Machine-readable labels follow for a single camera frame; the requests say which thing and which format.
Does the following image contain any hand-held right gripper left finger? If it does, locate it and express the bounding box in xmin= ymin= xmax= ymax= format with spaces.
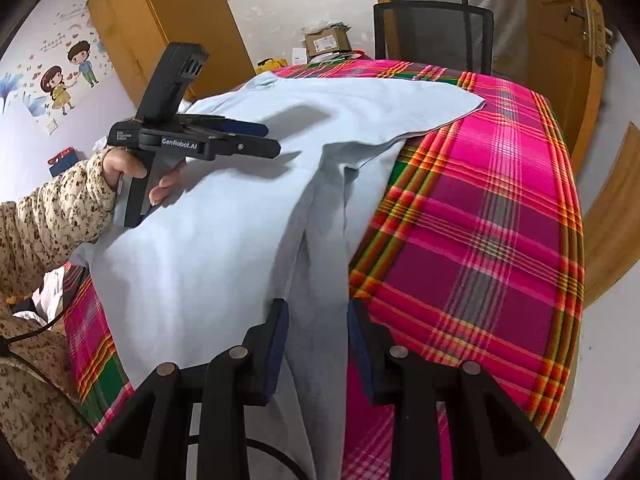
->
xmin=67 ymin=299 xmax=290 ymax=480

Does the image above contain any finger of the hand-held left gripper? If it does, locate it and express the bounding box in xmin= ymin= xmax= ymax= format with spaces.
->
xmin=180 ymin=116 xmax=268 ymax=136
xmin=215 ymin=136 xmax=282 ymax=160

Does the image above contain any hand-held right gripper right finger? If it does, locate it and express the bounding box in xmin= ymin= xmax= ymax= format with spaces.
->
xmin=350 ymin=299 xmax=576 ymax=480

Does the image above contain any light blue shirt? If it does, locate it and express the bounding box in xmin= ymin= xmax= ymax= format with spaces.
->
xmin=70 ymin=71 xmax=487 ymax=480

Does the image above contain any person's left forearm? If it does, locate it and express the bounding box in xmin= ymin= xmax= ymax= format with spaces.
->
xmin=0 ymin=152 xmax=119 ymax=306

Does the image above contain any person's left hand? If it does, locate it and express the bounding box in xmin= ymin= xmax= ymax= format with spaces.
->
xmin=102 ymin=148 xmax=181 ymax=206

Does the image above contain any wooden wardrobe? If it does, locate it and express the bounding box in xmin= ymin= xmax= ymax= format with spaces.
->
xmin=87 ymin=0 xmax=257 ymax=111

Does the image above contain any small cardboard box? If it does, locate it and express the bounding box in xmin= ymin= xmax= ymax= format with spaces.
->
xmin=304 ymin=26 xmax=352 ymax=59

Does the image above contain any red blue box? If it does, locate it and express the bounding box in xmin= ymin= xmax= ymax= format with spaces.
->
xmin=47 ymin=146 xmax=77 ymax=177

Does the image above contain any pink green plaid blanket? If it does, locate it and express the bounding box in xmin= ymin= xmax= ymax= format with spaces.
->
xmin=62 ymin=57 xmax=586 ymax=480

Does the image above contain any black mesh chair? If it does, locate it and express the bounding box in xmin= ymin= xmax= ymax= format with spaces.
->
xmin=374 ymin=2 xmax=494 ymax=77

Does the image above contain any person's patterned jacket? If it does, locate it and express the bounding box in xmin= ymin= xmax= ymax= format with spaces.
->
xmin=0 ymin=310 xmax=97 ymax=480

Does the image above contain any wooden board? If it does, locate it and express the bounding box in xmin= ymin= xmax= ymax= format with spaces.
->
xmin=581 ymin=122 xmax=640 ymax=307

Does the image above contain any wooden door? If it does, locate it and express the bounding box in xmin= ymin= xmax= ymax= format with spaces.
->
xmin=520 ymin=0 xmax=608 ymax=173

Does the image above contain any cartoon children wall sticker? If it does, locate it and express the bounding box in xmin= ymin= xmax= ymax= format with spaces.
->
xmin=39 ymin=41 xmax=99 ymax=114

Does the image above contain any black cable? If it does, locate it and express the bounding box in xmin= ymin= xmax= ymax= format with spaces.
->
xmin=244 ymin=436 xmax=307 ymax=480
xmin=0 ymin=262 xmax=96 ymax=441

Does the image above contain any wooden door frame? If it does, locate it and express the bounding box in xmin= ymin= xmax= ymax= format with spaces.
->
xmin=367 ymin=0 xmax=397 ymax=61

